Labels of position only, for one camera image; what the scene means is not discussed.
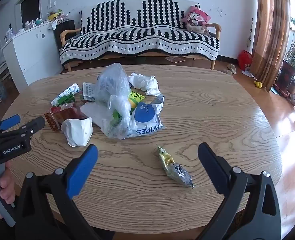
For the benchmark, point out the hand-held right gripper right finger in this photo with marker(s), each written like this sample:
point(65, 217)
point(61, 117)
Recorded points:
point(211, 165)

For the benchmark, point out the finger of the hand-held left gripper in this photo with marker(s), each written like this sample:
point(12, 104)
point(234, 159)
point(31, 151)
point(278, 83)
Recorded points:
point(33, 127)
point(10, 122)

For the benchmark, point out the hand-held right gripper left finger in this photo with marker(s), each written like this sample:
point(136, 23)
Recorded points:
point(82, 173)

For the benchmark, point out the yellow silver wrapper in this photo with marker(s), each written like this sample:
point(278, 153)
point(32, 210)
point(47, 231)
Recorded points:
point(175, 172)

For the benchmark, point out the person's left hand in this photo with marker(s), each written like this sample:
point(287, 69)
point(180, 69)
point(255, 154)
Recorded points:
point(7, 187)

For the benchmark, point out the red packaging box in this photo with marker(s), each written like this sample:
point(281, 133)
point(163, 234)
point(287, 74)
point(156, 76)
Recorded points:
point(62, 115)

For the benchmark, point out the white crumpled tissue pack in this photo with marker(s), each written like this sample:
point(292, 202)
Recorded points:
point(76, 130)

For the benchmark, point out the white plastic sheet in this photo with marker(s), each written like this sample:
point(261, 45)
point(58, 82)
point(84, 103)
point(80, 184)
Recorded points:
point(92, 112)

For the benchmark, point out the white printed box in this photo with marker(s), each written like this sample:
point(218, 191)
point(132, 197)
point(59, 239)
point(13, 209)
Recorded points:
point(88, 90)

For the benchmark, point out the white cabinet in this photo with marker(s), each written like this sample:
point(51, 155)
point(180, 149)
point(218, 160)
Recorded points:
point(32, 52)

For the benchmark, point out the white and blue wipes packet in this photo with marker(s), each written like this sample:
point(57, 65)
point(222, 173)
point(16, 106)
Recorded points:
point(147, 115)

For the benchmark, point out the clear plastic bag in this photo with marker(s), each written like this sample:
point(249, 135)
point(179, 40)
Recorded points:
point(112, 85)

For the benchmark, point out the yellow toy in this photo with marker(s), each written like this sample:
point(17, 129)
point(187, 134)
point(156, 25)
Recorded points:
point(258, 84)

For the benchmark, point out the yellow and green packet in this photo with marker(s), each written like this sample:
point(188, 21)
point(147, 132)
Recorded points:
point(137, 97)

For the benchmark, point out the beige slipper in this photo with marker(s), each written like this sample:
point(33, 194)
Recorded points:
point(229, 72)
point(232, 67)

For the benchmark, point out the black stand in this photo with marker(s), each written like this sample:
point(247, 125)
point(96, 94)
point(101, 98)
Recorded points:
point(65, 36)

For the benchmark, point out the group of small bottles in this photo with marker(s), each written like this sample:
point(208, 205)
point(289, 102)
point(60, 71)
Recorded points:
point(30, 26)

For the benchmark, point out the white paper scrap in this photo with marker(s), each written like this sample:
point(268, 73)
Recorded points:
point(247, 72)

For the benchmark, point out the wooden sofa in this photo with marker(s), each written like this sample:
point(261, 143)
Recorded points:
point(67, 32)

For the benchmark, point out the crumpled white tissue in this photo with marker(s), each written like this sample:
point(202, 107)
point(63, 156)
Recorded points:
point(145, 82)

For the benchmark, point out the red bag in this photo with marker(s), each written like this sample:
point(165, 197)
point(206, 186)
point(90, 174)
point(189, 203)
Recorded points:
point(245, 60)

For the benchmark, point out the magazine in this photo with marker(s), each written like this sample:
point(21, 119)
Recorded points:
point(175, 59)

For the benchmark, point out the pile of colourful clutter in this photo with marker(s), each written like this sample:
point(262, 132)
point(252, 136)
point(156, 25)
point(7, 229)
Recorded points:
point(57, 16)

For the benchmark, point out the beige plush toy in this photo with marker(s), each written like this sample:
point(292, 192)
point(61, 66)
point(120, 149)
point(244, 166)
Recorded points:
point(201, 30)

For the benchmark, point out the black and white striped blanket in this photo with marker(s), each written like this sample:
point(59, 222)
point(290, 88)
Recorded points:
point(137, 37)

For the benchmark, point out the brown patterned curtain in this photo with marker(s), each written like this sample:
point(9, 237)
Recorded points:
point(270, 30)

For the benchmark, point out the pink cartoon pillow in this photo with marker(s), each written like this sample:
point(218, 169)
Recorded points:
point(196, 16)

